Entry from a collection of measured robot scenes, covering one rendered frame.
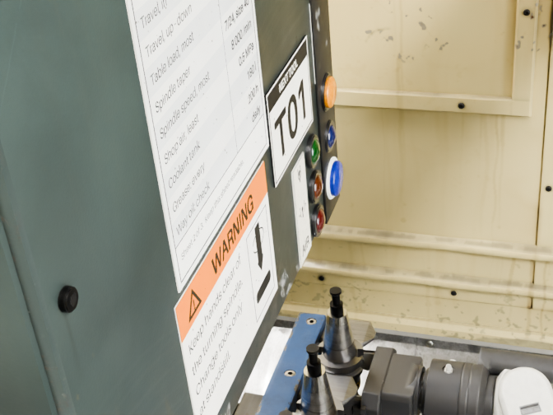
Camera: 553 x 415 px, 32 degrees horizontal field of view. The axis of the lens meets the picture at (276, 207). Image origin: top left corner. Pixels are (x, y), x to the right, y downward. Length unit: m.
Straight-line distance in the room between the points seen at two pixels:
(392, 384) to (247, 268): 0.67
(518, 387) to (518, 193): 0.48
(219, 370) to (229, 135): 0.14
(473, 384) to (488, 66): 0.52
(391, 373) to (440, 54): 0.52
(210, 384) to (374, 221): 1.15
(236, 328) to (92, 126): 0.24
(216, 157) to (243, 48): 0.07
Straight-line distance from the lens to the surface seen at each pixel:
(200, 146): 0.52
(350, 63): 1.56
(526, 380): 1.23
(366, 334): 1.32
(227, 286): 0.59
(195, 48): 0.51
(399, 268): 1.75
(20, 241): 0.38
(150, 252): 0.48
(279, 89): 0.65
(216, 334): 0.58
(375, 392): 1.25
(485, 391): 1.25
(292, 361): 1.27
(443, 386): 1.25
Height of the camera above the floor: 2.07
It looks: 33 degrees down
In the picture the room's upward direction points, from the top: 6 degrees counter-clockwise
